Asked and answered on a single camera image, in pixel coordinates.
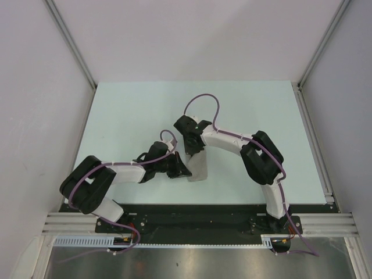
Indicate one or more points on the right aluminium corner post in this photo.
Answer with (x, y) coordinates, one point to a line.
(321, 46)

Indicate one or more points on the aluminium front rail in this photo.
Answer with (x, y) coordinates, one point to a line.
(313, 224)

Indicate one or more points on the aluminium corner post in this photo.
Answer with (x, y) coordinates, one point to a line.
(321, 46)
(69, 41)

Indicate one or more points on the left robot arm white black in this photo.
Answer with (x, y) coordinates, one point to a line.
(86, 187)

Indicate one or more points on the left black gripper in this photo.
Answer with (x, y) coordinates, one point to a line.
(179, 170)

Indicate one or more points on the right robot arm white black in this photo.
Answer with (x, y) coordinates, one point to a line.
(261, 158)

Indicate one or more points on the left aluminium corner post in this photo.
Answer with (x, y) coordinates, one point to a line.
(69, 41)

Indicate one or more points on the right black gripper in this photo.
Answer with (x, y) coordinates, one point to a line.
(191, 150)

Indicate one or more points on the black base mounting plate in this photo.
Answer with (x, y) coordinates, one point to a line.
(209, 224)

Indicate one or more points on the grey cloth napkin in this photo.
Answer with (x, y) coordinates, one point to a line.
(197, 165)

